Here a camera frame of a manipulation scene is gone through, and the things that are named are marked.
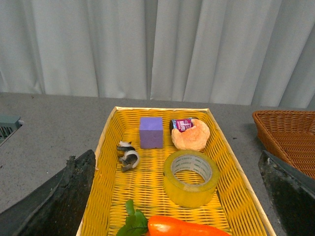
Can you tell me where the green leaf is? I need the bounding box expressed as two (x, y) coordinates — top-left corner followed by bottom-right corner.
(116, 199), (149, 236)

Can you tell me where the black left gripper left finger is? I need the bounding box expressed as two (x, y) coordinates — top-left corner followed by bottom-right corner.
(0, 149), (96, 236)

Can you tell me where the magenta snack packet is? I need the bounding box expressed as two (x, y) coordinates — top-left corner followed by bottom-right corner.
(169, 118), (193, 132)

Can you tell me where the yellow tape roll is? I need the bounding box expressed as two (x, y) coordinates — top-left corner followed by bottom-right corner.
(163, 150), (220, 208)

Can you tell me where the bread roll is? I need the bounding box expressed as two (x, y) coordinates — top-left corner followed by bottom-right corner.
(171, 118), (210, 151)

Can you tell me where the grey green crate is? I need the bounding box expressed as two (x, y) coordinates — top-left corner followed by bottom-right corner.
(0, 115), (24, 145)

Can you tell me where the brown wicker basket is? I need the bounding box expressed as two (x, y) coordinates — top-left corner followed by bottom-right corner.
(252, 110), (315, 178)

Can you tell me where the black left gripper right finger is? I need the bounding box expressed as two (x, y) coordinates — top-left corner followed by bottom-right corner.
(258, 150), (315, 236)

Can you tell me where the purple foam cube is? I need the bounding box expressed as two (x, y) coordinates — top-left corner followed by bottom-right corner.
(139, 117), (163, 149)

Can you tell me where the white curtain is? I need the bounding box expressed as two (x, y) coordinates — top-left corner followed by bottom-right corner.
(0, 0), (315, 109)

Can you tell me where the yellow woven basket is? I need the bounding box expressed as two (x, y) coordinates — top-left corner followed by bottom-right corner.
(77, 107), (275, 236)

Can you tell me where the black white toy animal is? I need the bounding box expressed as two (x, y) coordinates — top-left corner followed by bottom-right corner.
(116, 141), (140, 172)

